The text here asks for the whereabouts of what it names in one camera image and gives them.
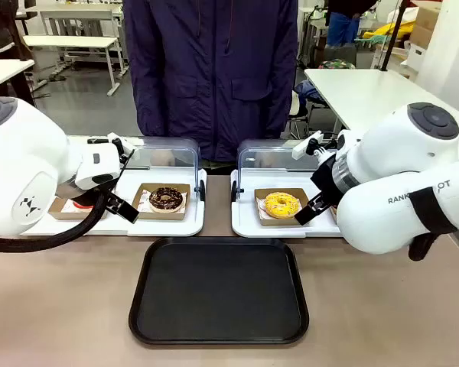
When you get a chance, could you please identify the office chair with blue cloth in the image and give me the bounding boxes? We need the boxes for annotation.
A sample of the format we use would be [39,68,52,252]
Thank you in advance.
[288,80,322,139]

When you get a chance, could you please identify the white display case base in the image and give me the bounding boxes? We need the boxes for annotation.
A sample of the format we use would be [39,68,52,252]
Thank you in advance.
[22,167,207,237]
[230,170,345,239]

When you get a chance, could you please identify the clear display case lid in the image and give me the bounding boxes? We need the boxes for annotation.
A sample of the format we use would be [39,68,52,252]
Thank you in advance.
[67,134,207,202]
[231,138,340,202]

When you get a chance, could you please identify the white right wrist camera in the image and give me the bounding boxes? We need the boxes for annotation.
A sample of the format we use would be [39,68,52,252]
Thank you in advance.
[291,130,340,161]

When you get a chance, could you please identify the white metal-frame bench table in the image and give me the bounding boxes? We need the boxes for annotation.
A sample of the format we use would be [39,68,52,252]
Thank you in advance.
[22,35,122,96]
[40,6,119,37]

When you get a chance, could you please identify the brown cardboard box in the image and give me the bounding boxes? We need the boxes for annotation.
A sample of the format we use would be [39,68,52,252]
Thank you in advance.
[409,4,443,50]

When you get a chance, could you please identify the black pole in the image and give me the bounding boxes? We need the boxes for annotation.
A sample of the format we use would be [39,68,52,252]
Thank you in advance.
[379,0,411,73]

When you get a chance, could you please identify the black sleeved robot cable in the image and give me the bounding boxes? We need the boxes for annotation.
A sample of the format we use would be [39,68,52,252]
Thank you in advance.
[0,190,118,253]

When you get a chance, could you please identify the colourful patterned bag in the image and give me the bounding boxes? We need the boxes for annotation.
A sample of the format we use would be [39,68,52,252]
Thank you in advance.
[317,58,357,70]

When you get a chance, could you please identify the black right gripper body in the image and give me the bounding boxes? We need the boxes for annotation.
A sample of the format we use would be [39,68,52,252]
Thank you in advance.
[310,156,340,204]

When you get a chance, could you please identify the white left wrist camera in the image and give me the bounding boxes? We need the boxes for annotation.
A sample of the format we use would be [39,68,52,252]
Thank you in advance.
[106,132,135,157]

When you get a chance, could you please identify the yellow bag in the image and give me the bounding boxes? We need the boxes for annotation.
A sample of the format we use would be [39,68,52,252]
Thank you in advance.
[369,19,420,42]

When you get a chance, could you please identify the white storage box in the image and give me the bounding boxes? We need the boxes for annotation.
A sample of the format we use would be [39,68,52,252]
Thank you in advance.
[404,42,429,70]

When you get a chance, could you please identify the person in navy jacket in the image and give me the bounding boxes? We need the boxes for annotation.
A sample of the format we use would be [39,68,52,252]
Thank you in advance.
[122,0,300,162]

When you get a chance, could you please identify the large white table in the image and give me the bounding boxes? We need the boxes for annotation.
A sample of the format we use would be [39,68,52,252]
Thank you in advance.
[304,68,459,133]

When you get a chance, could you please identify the bystander in blue trousers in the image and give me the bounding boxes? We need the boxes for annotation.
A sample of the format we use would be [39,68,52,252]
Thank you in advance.
[324,0,379,49]

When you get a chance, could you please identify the black plastic serving tray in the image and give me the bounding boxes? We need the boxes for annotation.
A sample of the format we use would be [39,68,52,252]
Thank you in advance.
[128,236,310,347]

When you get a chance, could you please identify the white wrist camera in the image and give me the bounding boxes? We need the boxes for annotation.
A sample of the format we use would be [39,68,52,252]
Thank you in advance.
[291,130,340,161]
[106,132,135,157]

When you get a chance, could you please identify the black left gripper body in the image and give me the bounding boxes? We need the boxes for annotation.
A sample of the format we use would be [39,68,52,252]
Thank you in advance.
[67,186,118,209]

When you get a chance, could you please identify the person's left hand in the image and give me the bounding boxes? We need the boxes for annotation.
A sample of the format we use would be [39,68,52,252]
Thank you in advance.
[256,151,280,168]

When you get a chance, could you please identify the small white table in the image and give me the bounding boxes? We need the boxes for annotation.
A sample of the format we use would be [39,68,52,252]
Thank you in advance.
[0,59,36,97]

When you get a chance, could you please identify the person's right hand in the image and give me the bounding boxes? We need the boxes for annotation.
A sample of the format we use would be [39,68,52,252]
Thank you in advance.
[151,149,177,166]

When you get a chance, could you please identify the chocolate nut-topped donut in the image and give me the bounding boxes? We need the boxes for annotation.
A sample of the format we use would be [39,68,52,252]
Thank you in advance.
[148,186,187,214]

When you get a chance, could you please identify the black strap on arm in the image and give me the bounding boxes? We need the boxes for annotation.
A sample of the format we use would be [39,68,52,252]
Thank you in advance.
[408,187,459,261]

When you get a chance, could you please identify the yellow sprinkled donut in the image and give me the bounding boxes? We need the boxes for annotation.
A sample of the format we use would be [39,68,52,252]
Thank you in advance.
[264,192,303,219]

